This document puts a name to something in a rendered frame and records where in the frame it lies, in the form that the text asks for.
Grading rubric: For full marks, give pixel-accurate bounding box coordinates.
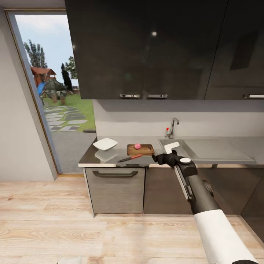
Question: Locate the cutting board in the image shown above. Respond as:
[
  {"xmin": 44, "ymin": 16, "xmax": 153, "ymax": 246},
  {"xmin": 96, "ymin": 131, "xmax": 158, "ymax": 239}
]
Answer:
[{"xmin": 127, "ymin": 144, "xmax": 155, "ymax": 155}]

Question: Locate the bowl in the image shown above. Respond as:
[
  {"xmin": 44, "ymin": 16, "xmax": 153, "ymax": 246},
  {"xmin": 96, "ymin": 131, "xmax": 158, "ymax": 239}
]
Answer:
[{"xmin": 93, "ymin": 138, "xmax": 118, "ymax": 151}]

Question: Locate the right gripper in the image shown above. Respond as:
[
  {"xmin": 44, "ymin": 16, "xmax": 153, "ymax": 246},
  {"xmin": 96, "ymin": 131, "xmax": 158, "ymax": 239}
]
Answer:
[{"xmin": 152, "ymin": 150, "xmax": 177, "ymax": 165}]

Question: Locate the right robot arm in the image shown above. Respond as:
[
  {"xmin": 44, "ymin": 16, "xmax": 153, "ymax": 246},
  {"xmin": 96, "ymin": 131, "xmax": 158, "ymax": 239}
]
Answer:
[{"xmin": 152, "ymin": 142, "xmax": 259, "ymax": 264}]

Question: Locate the parer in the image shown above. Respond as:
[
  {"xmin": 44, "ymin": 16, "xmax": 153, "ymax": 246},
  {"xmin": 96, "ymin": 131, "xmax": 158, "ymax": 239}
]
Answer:
[{"xmin": 120, "ymin": 154, "xmax": 142, "ymax": 161}]

